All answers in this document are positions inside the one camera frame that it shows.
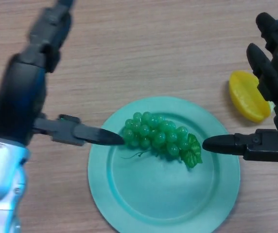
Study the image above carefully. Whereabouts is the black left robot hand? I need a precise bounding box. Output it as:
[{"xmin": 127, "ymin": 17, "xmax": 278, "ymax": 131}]
[{"xmin": 0, "ymin": 0, "xmax": 125, "ymax": 147}]

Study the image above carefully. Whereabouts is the green round plate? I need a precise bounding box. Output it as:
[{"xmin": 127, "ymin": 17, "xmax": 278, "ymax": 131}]
[{"xmin": 87, "ymin": 96, "xmax": 241, "ymax": 233}]

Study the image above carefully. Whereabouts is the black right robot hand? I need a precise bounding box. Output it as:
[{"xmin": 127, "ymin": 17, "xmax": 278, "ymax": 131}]
[{"xmin": 202, "ymin": 12, "xmax": 278, "ymax": 163}]

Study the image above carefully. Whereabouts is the yellow starfruit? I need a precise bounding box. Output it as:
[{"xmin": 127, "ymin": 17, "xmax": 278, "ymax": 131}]
[{"xmin": 228, "ymin": 70, "xmax": 272, "ymax": 124}]

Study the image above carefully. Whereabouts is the green grapes bunch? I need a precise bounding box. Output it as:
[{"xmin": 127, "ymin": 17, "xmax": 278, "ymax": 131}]
[{"xmin": 121, "ymin": 111, "xmax": 203, "ymax": 169}]

